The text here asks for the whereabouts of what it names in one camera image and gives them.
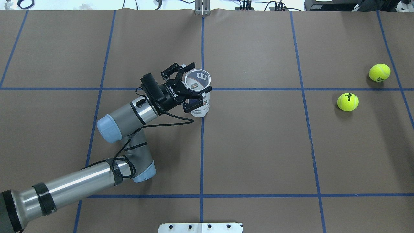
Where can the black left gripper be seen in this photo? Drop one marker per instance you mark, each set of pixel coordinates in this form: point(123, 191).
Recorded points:
point(169, 96)

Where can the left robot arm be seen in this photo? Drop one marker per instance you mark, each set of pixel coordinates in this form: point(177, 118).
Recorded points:
point(49, 111)

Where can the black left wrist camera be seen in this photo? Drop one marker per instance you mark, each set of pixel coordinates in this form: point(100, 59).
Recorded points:
point(152, 89)

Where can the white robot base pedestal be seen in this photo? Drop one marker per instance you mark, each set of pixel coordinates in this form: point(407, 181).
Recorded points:
point(225, 227)

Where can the yellow tennis ball number three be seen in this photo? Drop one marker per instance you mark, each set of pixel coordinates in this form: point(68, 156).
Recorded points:
point(347, 102)

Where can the aluminium frame post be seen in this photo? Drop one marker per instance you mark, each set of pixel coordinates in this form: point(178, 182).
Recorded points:
point(202, 7)

